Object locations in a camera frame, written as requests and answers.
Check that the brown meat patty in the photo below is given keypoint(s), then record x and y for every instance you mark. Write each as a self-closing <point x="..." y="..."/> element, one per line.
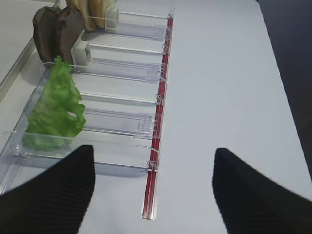
<point x="44" y="29"/>
<point x="69" y="25"/>

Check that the clear acrylic rack right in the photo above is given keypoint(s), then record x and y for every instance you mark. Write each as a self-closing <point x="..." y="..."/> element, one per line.
<point x="118" y="90"/>

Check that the white pusher block far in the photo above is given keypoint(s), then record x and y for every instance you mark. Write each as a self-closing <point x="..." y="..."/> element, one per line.
<point x="111" y="18"/>

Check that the red strip on rack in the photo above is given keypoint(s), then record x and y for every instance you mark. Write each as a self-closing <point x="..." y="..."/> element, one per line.
<point x="149" y="205"/>

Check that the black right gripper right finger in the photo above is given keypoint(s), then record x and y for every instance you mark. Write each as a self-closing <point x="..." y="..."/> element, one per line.
<point x="251" y="203"/>

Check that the green lettuce leaf in rack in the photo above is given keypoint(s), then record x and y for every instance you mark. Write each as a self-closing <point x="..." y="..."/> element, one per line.
<point x="58" y="114"/>

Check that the brown meat patty in rack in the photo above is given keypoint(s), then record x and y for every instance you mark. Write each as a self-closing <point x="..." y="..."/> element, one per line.
<point x="69" y="25"/>

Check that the white pusher block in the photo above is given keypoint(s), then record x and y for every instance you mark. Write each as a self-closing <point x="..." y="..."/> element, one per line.
<point x="81" y="54"/>
<point x="111" y="18"/>

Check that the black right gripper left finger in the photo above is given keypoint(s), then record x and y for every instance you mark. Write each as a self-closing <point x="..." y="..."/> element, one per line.
<point x="55" y="201"/>

